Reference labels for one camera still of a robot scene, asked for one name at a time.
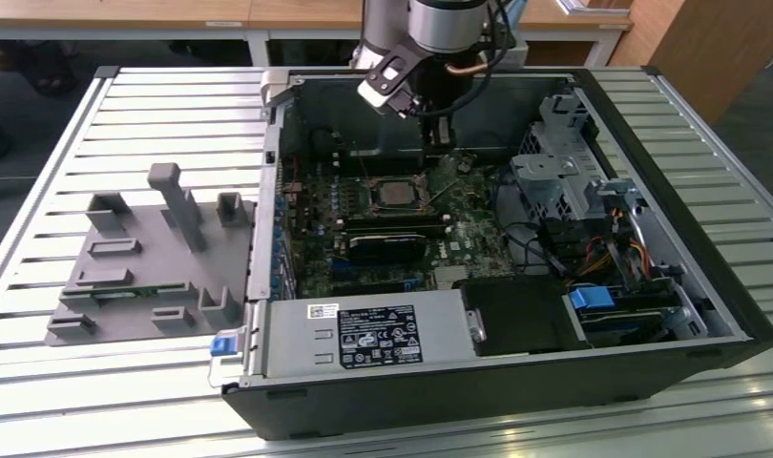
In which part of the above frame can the metal socket cover frame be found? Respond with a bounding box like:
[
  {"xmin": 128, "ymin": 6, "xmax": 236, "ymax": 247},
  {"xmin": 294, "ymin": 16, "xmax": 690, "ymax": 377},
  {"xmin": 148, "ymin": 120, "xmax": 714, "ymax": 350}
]
[{"xmin": 368, "ymin": 175, "xmax": 435, "ymax": 215}]

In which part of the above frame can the silver CPU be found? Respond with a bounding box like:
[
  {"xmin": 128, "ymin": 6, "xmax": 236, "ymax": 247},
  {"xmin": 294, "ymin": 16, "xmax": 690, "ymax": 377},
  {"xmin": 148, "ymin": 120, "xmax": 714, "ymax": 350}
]
[{"xmin": 376, "ymin": 182, "xmax": 422, "ymax": 208}]

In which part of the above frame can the CPU socket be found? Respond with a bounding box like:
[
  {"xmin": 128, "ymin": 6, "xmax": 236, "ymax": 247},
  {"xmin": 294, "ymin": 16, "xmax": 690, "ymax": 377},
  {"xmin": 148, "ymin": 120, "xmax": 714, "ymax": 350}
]
[{"xmin": 364, "ymin": 172, "xmax": 438, "ymax": 217}]

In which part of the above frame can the black RAM slot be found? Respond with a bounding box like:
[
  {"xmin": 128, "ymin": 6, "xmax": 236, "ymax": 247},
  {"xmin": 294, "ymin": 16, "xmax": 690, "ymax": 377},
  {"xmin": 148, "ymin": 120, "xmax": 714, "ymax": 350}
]
[
  {"xmin": 340, "ymin": 213, "xmax": 450, "ymax": 225},
  {"xmin": 340, "ymin": 221, "xmax": 451, "ymax": 236}
]

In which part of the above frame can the silver drive cage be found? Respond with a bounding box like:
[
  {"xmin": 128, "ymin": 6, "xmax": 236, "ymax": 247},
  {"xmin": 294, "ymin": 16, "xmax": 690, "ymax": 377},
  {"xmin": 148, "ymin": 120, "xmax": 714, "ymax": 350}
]
[{"xmin": 510, "ymin": 93, "xmax": 651, "ymax": 230}]

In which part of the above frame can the green motherboard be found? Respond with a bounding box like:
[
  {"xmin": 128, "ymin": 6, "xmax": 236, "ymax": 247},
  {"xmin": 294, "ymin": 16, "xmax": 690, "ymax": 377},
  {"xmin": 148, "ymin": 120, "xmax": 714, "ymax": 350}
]
[{"xmin": 276, "ymin": 151, "xmax": 525, "ymax": 301}]

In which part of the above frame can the white book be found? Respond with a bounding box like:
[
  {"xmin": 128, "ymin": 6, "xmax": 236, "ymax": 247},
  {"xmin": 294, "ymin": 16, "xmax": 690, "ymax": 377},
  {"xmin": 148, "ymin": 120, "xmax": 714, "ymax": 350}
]
[{"xmin": 554, "ymin": 0, "xmax": 635, "ymax": 13}]

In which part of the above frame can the black graphics card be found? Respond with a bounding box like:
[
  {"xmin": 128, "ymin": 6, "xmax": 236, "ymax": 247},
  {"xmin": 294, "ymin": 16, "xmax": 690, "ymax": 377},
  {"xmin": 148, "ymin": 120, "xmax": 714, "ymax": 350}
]
[{"xmin": 344, "ymin": 232, "xmax": 428, "ymax": 267}]

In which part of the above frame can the small silver heatsink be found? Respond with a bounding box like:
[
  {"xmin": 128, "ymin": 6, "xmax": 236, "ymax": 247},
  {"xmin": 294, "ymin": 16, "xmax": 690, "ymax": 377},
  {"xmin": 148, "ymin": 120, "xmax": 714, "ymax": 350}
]
[{"xmin": 432, "ymin": 265, "xmax": 471, "ymax": 289}]

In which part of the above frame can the wooden cabinet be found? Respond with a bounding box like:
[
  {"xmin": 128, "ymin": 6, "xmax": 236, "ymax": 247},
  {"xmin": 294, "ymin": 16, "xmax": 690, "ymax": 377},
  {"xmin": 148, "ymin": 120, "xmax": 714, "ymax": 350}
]
[{"xmin": 606, "ymin": 0, "xmax": 773, "ymax": 126}]

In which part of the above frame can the black plastic shroud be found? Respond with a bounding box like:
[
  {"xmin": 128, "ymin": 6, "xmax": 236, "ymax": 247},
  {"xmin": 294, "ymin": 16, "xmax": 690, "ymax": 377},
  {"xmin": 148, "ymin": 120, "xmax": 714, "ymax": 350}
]
[{"xmin": 458, "ymin": 276, "xmax": 593, "ymax": 358}]

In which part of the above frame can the blue disk carrier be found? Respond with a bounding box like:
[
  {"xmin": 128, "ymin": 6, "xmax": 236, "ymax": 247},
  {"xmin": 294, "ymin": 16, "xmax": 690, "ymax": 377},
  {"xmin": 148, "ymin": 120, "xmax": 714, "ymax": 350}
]
[{"xmin": 566, "ymin": 284, "xmax": 617, "ymax": 315}]

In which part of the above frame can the silver power supply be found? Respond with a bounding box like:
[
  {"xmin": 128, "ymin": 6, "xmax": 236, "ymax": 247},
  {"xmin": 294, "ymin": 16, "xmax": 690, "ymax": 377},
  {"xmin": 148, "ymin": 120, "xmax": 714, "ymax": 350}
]
[{"xmin": 258, "ymin": 298, "xmax": 483, "ymax": 381}]

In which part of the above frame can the wooden desk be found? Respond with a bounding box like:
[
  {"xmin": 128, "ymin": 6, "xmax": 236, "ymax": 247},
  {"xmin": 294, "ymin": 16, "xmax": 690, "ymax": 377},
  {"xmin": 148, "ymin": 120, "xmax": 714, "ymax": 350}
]
[{"xmin": 0, "ymin": 0, "xmax": 635, "ymax": 68}]

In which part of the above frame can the black disk drive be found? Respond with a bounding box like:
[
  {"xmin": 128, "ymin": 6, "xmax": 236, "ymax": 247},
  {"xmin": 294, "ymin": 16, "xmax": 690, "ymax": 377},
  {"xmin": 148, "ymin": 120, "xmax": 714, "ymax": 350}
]
[{"xmin": 575, "ymin": 304, "xmax": 709, "ymax": 347}]

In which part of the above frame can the grey parts rack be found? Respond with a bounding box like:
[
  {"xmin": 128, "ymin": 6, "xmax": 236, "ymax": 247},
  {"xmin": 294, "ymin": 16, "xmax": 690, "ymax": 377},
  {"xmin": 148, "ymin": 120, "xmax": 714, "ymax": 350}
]
[{"xmin": 43, "ymin": 161, "xmax": 262, "ymax": 348}]

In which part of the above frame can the blue case latch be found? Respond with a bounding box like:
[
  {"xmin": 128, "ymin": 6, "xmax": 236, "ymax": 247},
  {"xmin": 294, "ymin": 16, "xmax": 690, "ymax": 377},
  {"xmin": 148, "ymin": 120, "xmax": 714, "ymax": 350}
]
[{"xmin": 209, "ymin": 334, "xmax": 242, "ymax": 358}]

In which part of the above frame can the green RAM stick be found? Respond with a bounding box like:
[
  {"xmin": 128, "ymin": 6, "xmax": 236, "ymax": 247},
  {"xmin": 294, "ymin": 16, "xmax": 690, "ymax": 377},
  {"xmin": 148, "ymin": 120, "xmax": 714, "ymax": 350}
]
[{"xmin": 91, "ymin": 283, "xmax": 189, "ymax": 301}]

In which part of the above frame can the black open PC case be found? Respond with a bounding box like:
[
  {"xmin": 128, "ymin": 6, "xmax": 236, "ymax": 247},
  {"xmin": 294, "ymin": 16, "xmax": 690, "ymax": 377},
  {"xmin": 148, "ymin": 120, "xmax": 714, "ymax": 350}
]
[{"xmin": 223, "ymin": 66, "xmax": 773, "ymax": 440}]

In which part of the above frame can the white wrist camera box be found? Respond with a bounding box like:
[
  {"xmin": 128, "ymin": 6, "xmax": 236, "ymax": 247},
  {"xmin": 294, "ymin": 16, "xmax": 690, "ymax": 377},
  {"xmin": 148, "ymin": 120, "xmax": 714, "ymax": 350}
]
[{"xmin": 358, "ymin": 45, "xmax": 426, "ymax": 118}]

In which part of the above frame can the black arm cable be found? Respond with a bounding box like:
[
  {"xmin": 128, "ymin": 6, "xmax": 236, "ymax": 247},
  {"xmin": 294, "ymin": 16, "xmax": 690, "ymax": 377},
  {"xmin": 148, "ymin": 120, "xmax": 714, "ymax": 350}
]
[{"xmin": 416, "ymin": 0, "xmax": 518, "ymax": 119}]

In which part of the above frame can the yellow red wire bundle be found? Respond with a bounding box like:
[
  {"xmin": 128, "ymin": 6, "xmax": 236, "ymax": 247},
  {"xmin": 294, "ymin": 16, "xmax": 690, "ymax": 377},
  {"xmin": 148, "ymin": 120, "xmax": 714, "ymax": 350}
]
[{"xmin": 575, "ymin": 238, "xmax": 655, "ymax": 282}]

